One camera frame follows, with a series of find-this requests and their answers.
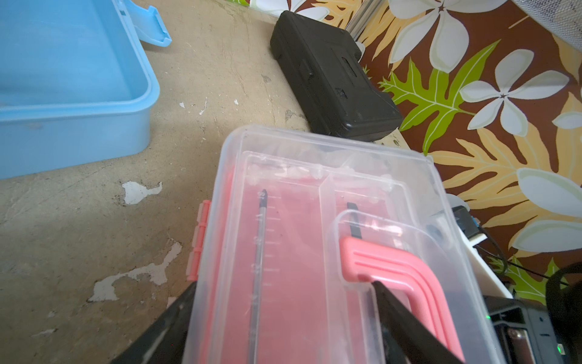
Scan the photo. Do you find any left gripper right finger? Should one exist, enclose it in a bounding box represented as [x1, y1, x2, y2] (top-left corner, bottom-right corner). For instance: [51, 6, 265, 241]
[372, 281, 462, 363]

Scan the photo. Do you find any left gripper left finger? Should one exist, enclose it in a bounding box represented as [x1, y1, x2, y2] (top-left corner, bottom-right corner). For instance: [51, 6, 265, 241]
[111, 282, 197, 364]

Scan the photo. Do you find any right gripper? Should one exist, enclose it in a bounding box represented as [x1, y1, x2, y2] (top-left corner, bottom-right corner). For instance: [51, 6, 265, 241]
[485, 262, 581, 363]

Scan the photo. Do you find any pink toolbox clear lid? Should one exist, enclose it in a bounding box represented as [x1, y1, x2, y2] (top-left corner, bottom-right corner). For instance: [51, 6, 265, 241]
[183, 125, 505, 363]

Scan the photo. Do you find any blue toolbox clear lid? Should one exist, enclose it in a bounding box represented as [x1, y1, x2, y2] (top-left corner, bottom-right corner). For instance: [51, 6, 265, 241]
[1, 1, 172, 178]

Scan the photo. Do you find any screwdriver in pink toolbox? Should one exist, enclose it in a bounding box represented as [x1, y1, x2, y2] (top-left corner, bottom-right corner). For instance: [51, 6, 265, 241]
[247, 190, 268, 364]

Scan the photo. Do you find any black plastic tool case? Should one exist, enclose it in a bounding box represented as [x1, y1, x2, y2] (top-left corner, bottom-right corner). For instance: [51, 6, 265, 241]
[270, 11, 403, 142]

